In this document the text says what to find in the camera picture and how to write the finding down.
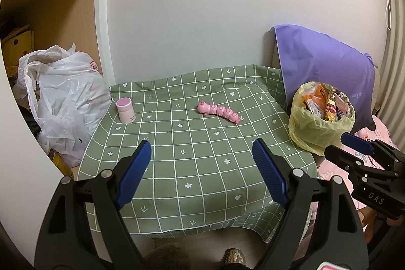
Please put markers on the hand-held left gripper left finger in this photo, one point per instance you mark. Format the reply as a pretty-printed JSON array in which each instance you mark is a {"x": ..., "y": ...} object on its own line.
[{"x": 134, "y": 172}]

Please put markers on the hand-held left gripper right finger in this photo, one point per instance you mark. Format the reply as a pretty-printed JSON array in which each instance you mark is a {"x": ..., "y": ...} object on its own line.
[{"x": 270, "y": 172}]

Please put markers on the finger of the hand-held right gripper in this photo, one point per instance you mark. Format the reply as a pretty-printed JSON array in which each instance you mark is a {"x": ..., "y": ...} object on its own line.
[
  {"x": 357, "y": 140},
  {"x": 341, "y": 157}
]

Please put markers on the bin with yellow plastic liner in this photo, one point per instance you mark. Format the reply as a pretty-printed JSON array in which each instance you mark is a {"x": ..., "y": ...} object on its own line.
[{"x": 313, "y": 134}]

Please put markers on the silver pink printed packet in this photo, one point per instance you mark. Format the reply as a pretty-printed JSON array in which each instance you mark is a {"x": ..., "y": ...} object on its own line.
[{"x": 343, "y": 105}]

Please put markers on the orange snack packet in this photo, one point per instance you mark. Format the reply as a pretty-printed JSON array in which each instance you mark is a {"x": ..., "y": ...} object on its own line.
[{"x": 311, "y": 96}]

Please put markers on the pink floral blanket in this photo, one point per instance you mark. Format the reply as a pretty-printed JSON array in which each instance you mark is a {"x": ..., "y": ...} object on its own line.
[{"x": 327, "y": 170}]

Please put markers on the small pink jar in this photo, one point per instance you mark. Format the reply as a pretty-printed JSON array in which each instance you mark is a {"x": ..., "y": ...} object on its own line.
[{"x": 125, "y": 110}]

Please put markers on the green checked tablecloth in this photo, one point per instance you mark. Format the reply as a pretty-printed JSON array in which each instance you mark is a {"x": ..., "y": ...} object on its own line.
[{"x": 196, "y": 146}]

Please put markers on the yellow tin can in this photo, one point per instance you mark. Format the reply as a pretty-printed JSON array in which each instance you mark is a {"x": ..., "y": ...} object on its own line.
[{"x": 61, "y": 165}]

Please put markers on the pink caterpillar toy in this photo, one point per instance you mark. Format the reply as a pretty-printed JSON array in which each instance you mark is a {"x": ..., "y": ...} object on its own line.
[{"x": 218, "y": 111}]

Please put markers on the purple cloth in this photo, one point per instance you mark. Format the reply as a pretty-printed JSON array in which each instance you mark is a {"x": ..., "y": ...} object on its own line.
[{"x": 322, "y": 67}]

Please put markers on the white ribbed curtain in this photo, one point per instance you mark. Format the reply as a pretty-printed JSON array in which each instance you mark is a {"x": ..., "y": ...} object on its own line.
[{"x": 395, "y": 67}]

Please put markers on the brown fuzzy slipper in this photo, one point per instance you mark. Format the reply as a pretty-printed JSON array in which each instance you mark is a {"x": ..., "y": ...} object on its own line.
[{"x": 167, "y": 257}]

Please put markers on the beige knit slipper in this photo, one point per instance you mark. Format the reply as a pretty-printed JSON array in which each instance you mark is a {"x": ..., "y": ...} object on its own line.
[{"x": 234, "y": 256}]

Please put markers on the white plastic bag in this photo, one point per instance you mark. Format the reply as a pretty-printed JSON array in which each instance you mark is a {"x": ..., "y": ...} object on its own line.
[{"x": 66, "y": 99}]

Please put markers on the yellow box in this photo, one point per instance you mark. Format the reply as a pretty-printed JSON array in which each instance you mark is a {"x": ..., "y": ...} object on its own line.
[{"x": 19, "y": 42}]

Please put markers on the wooden shelf unit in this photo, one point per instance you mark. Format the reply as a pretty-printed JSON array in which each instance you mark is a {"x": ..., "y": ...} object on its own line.
[{"x": 63, "y": 4}]

